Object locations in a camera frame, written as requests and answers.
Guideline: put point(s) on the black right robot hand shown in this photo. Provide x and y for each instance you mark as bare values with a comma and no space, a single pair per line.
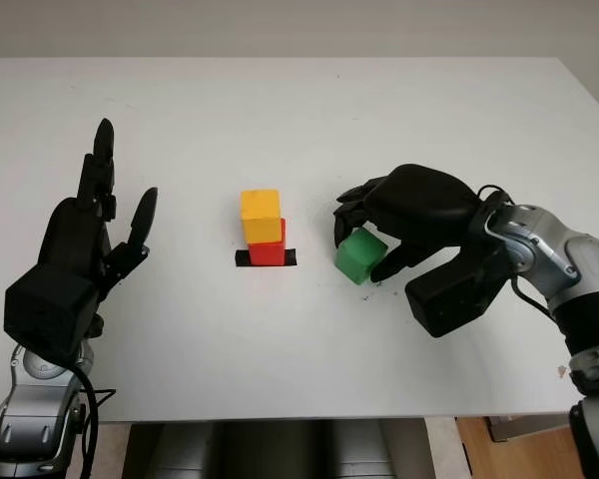
424,209

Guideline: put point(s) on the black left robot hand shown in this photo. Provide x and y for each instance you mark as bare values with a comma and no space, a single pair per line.
72,234

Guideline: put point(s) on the green wooden block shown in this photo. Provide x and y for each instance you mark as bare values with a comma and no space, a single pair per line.
359,254

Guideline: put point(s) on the red wooden block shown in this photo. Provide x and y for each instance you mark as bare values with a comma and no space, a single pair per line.
267,254

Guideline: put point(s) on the yellow wooden block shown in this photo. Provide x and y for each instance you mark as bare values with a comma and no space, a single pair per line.
260,214

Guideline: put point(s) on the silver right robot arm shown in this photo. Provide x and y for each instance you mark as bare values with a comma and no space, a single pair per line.
574,269

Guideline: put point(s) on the black tape strip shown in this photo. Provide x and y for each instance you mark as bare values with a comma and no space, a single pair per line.
240,259

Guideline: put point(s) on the small tan scrap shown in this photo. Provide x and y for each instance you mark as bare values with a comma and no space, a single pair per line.
561,370

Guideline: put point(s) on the white table leg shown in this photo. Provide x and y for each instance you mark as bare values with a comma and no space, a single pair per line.
115,449
444,449

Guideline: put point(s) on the dark grey robot body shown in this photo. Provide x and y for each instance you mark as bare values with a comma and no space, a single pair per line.
279,451

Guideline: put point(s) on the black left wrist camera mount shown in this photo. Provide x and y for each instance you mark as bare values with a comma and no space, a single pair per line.
50,309

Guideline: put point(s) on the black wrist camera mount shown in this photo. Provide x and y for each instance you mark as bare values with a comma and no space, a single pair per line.
50,309
454,294

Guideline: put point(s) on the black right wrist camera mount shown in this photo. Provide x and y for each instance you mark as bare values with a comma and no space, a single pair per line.
454,294

